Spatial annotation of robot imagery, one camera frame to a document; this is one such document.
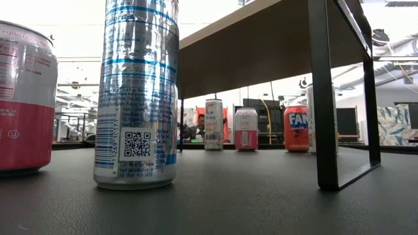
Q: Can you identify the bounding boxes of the wooden shelf black metal legs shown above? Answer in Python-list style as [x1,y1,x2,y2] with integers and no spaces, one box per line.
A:
[178,0,382,192]

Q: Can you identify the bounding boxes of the yellow hanging cable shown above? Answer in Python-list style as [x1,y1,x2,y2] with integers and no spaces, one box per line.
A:
[259,99,273,145]

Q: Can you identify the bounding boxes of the red Fanta soda can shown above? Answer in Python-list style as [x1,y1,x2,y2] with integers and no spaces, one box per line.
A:
[283,104,310,153]

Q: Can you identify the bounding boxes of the black screen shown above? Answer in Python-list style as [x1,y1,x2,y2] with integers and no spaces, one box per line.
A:
[336,107,359,137]

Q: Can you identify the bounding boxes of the red fabric panel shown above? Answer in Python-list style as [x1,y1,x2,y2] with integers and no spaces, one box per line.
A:
[195,106,230,144]

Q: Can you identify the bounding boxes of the person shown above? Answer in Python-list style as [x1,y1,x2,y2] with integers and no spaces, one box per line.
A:
[182,113,206,144]

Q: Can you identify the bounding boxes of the tall white can black lid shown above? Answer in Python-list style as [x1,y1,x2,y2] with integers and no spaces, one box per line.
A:
[306,84,340,155]
[204,98,225,151]

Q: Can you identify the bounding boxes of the leaf print fabric panel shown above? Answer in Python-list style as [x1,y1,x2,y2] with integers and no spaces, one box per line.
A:
[183,107,197,132]
[377,103,418,147]

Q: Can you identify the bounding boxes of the black equipment cabinet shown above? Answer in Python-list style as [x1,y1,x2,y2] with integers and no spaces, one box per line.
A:
[242,97,285,145]

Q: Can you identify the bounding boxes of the pink white sparkling water can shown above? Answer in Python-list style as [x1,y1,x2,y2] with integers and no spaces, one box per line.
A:
[234,107,259,151]
[0,20,59,177]

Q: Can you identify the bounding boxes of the Red Bull energy drink can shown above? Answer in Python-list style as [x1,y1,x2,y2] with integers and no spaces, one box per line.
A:
[93,0,180,191]

